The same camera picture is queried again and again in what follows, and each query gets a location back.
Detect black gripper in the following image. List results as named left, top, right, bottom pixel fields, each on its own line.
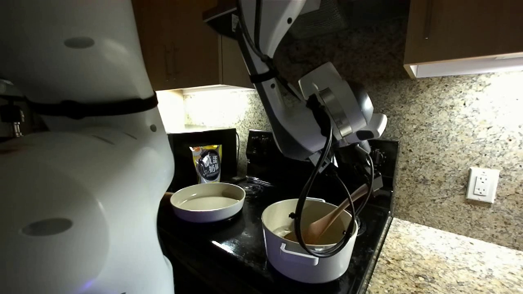
left=348, top=139, right=386, bottom=196

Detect wooden spoon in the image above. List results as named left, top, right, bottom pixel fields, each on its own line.
left=296, top=183, right=371, bottom=245

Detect white cooking pot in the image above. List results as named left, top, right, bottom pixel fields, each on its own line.
left=260, top=196, right=360, bottom=284

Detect black electric stove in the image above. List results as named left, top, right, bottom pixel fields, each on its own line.
left=157, top=129, right=401, bottom=294

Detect white shallow pan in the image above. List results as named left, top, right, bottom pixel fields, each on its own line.
left=168, top=181, right=247, bottom=224

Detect black countertop appliance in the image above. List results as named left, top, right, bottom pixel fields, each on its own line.
left=165, top=127, right=239, bottom=193

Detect range hood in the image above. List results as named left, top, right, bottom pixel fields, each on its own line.
left=201, top=0, right=247, bottom=34

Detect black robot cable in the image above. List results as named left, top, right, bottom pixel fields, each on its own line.
left=239, top=0, right=378, bottom=258

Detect white wall outlet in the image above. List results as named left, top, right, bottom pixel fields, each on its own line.
left=466, top=165, right=502, bottom=206

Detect black strap on arm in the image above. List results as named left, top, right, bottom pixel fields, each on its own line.
left=0, top=95, right=160, bottom=121

